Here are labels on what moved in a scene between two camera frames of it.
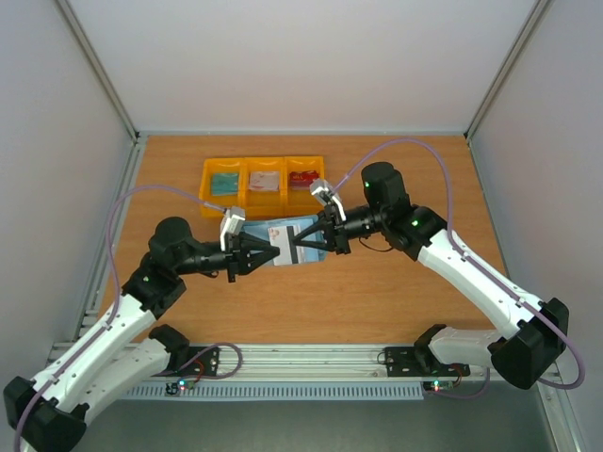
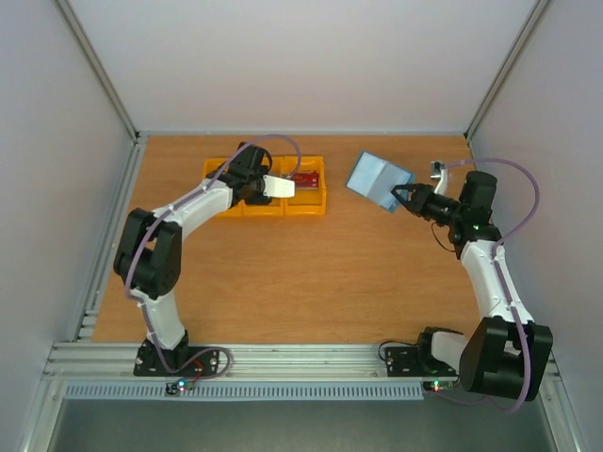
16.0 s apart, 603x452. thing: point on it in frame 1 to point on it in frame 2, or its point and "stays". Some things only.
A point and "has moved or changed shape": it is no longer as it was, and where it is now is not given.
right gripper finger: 323,225 to 410,186
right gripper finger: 318,245 to 410,205
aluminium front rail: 322,362 stays
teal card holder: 312,254 has moved or changed shape
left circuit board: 182,384 stays
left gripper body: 234,258 to 253,180
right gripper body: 335,230 to 415,199
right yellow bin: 301,202 stays
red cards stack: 301,180 stays
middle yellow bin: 264,187 stays
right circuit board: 437,385 stays
